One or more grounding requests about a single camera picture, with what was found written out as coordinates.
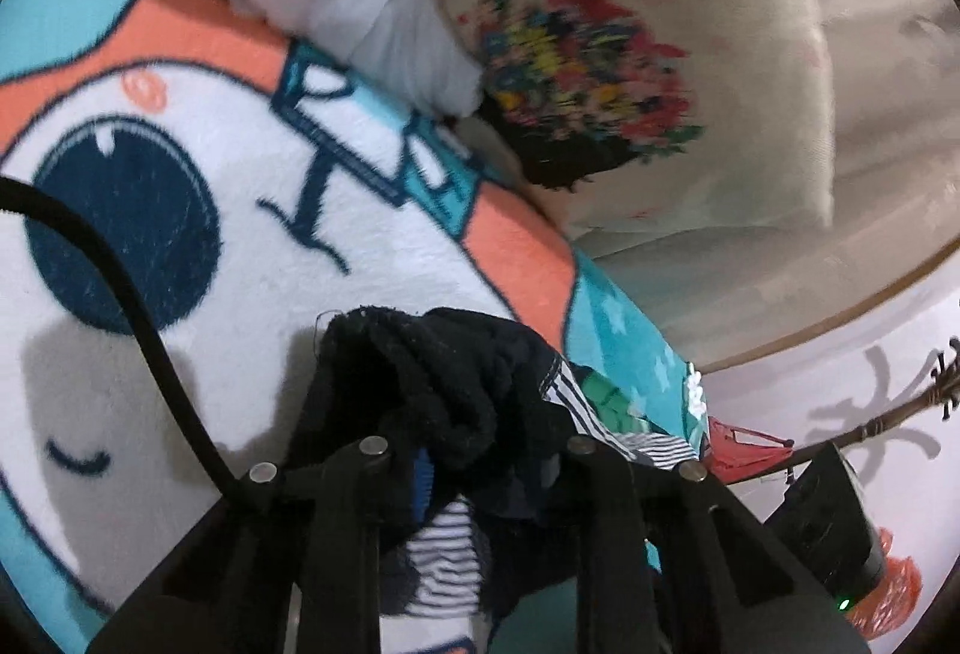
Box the floral printed cream pillow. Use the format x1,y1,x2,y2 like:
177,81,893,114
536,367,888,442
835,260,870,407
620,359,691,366
416,0,837,231

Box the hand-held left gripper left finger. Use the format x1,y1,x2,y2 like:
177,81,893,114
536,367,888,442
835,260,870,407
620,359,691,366
86,435,437,654

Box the dark stick broom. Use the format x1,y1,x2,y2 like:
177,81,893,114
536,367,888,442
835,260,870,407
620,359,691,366
784,337,960,471

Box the black cable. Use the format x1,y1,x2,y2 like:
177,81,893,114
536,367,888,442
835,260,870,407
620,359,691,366
0,176,252,501

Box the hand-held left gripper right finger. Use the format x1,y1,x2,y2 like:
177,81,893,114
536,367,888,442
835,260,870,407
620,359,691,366
556,435,872,654

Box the red plastic dustpan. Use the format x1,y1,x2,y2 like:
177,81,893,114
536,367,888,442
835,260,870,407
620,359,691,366
707,416,796,484

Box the orange plastic bag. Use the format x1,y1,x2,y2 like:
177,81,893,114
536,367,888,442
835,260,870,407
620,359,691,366
847,526,925,641

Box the beige bed sheet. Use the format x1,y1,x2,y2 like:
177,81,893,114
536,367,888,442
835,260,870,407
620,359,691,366
577,0,960,374

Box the black pants with striped lining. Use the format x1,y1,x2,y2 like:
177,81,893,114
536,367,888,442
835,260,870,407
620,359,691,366
289,305,710,629

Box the cartoon printed blanket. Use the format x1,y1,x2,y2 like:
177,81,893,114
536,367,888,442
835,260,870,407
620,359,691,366
0,0,710,654

